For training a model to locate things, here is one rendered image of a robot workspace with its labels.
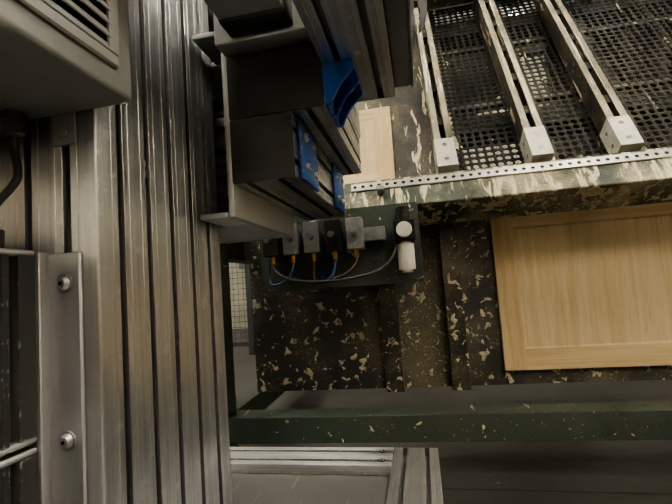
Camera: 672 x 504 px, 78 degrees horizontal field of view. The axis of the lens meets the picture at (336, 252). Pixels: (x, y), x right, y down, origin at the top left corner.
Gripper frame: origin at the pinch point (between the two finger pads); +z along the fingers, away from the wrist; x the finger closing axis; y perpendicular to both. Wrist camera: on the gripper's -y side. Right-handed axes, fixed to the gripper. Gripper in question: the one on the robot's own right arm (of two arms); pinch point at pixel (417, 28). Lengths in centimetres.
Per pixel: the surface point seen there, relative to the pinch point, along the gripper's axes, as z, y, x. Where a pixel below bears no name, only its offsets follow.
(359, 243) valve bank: 53, -35, 21
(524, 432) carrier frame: 109, -48, -19
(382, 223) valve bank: 52, -22, 15
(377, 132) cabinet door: 30.1, 14.5, 16.4
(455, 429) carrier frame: 108, -48, 0
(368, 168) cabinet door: 39.5, -0.3, 19.8
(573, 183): 48, -17, -39
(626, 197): 54, -14, -54
